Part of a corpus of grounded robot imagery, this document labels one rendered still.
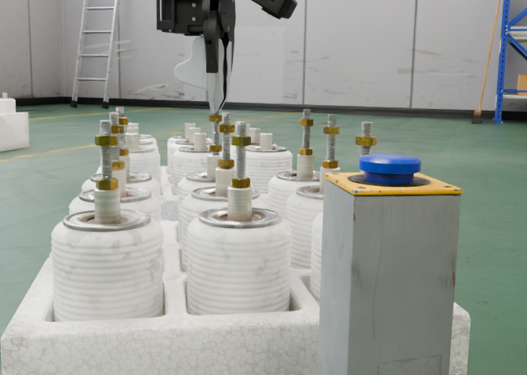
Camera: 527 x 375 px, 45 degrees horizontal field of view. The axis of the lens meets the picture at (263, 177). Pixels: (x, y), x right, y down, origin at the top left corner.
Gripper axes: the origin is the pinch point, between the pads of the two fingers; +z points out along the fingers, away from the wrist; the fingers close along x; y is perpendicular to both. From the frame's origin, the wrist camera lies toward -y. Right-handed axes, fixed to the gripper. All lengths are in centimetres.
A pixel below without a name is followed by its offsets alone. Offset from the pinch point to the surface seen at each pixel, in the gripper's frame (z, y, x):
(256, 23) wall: -65, 132, -646
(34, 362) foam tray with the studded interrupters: 19.0, 5.3, 35.3
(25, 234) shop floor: 35, 63, -55
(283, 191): 10.9, -8.2, -0.1
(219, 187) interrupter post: 8.6, -3.2, 12.0
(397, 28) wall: -57, -25, -624
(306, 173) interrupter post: 9.0, -10.6, -3.2
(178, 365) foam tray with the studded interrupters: 19.9, -5.0, 31.3
